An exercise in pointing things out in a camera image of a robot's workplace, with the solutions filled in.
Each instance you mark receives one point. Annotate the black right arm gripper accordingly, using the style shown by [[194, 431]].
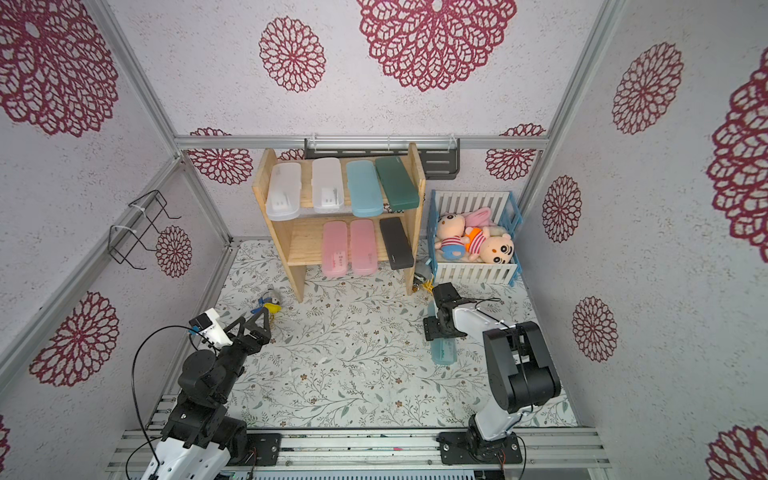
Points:
[[445, 315]]

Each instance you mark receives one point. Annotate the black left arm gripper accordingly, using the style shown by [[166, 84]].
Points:
[[261, 336]]

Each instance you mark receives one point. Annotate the light teal pencil case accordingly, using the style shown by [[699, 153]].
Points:
[[443, 350]]

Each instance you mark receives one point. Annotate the black pencil case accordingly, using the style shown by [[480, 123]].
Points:
[[396, 243]]

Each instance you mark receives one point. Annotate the pink pencil case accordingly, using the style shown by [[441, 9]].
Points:
[[335, 249], [363, 247]]

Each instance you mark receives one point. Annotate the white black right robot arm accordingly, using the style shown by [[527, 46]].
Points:
[[371, 358]]

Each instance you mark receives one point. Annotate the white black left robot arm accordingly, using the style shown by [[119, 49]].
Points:
[[200, 439]]

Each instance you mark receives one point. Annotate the wooden two-tier shelf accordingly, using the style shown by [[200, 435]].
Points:
[[344, 215]]

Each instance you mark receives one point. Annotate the frosted white pencil case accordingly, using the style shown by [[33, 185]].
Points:
[[284, 194], [327, 185]]

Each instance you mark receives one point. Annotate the dark green pencil case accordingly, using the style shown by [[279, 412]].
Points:
[[400, 191]]

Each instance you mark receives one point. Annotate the teal pencil case on top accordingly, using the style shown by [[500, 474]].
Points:
[[364, 189]]

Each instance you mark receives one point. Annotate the pink plush doll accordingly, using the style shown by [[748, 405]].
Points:
[[450, 231]]

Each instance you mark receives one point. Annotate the orange shirt plush doll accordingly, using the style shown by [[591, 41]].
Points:
[[486, 242]]

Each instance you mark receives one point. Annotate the blue white toy crib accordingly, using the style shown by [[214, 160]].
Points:
[[504, 213]]

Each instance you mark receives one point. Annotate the grey yellow plush keychain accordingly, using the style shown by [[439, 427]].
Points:
[[269, 301]]

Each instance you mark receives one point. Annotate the yellow keychain by crib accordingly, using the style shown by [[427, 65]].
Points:
[[423, 277]]

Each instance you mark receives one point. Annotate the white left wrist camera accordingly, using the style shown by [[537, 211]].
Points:
[[208, 327]]

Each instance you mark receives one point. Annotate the black wire wall rack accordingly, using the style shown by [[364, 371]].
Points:
[[122, 240]]

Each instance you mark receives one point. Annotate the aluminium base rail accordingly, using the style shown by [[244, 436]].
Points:
[[532, 450]]

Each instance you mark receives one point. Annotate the dark metal wall shelf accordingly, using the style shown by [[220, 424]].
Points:
[[440, 161]]

